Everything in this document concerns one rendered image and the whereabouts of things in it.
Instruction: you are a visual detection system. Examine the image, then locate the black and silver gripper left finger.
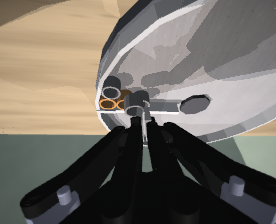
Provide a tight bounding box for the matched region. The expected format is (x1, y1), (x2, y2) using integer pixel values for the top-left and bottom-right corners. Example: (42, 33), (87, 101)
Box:
(20, 107), (144, 224)

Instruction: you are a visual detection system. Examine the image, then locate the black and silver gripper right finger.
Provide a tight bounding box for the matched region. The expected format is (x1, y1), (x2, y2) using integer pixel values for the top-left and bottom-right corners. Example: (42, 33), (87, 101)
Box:
(144, 106), (276, 224)

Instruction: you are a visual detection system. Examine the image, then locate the bronze bushing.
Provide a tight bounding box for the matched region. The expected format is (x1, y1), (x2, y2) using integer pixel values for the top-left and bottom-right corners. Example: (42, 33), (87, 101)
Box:
(99, 94), (117, 110)
(116, 89), (132, 110)

